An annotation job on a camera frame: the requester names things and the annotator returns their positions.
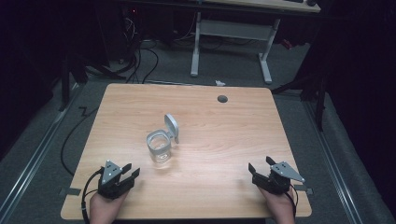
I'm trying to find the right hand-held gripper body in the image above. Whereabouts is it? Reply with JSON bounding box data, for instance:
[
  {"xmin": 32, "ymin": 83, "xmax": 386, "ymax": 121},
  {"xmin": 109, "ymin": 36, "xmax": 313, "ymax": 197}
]
[{"xmin": 251, "ymin": 161, "xmax": 306, "ymax": 196}]

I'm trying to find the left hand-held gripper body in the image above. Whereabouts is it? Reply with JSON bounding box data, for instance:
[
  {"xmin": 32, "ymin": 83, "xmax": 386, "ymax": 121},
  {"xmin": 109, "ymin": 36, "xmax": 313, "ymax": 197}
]
[{"xmin": 97, "ymin": 160, "xmax": 135, "ymax": 201}]

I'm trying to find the clear jar with grey flip lid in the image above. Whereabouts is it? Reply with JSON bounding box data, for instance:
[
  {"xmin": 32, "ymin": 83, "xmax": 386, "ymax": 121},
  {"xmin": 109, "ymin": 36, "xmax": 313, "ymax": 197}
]
[{"xmin": 146, "ymin": 113, "xmax": 181, "ymax": 166}]

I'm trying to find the person's left hand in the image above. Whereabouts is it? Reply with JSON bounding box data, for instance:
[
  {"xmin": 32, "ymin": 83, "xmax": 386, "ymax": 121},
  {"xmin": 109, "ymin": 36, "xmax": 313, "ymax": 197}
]
[{"xmin": 89, "ymin": 189, "xmax": 130, "ymax": 224}]

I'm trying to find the person's right hand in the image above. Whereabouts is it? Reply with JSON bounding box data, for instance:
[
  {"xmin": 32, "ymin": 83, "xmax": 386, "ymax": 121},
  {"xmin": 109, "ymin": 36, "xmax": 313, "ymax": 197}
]
[{"xmin": 259, "ymin": 186, "xmax": 296, "ymax": 224}]

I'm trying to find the grey tape strip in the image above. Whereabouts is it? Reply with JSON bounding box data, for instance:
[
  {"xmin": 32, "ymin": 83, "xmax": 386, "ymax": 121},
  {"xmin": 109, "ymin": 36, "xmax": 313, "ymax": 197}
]
[
  {"xmin": 293, "ymin": 184, "xmax": 315, "ymax": 196},
  {"xmin": 58, "ymin": 187, "xmax": 82, "ymax": 197}
]

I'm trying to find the black metal stand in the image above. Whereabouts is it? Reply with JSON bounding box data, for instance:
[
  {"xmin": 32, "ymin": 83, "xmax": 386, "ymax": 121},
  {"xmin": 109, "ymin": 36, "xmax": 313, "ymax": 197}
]
[
  {"xmin": 57, "ymin": 50, "xmax": 90, "ymax": 112},
  {"xmin": 270, "ymin": 73, "xmax": 332, "ymax": 133}
]

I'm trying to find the white-legged desk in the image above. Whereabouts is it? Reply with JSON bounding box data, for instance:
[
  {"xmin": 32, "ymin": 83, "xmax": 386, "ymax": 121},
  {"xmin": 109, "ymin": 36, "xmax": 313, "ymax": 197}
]
[{"xmin": 190, "ymin": 0, "xmax": 322, "ymax": 86}]

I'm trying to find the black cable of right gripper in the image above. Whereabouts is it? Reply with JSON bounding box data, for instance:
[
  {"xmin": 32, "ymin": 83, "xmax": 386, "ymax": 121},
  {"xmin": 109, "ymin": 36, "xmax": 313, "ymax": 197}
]
[{"xmin": 284, "ymin": 183, "xmax": 299, "ymax": 218}]

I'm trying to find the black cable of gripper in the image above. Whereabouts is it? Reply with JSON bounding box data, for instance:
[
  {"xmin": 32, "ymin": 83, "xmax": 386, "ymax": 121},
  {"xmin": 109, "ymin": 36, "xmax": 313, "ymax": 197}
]
[
  {"xmin": 284, "ymin": 183, "xmax": 299, "ymax": 218},
  {"xmin": 80, "ymin": 167, "xmax": 105, "ymax": 224}
]

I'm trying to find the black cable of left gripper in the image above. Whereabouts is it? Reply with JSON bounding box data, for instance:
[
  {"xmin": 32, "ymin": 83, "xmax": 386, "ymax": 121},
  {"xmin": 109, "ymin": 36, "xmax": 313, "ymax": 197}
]
[{"xmin": 80, "ymin": 167, "xmax": 105, "ymax": 224}]

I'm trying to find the metal floor rail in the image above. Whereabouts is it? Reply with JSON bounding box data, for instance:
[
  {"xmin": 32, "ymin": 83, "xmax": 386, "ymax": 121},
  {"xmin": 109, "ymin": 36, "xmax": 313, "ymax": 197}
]
[
  {"xmin": 302, "ymin": 98, "xmax": 364, "ymax": 224},
  {"xmin": 0, "ymin": 83, "xmax": 82, "ymax": 218}
]

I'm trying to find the black floor cable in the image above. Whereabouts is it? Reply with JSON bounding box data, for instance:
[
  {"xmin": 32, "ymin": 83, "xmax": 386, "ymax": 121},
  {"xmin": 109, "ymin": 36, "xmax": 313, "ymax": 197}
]
[{"xmin": 60, "ymin": 105, "xmax": 100, "ymax": 177}]

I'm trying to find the bundle of black cables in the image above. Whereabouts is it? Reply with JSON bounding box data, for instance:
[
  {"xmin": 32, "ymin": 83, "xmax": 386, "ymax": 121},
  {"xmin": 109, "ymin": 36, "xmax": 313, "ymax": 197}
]
[{"xmin": 120, "ymin": 15, "xmax": 161, "ymax": 85}]

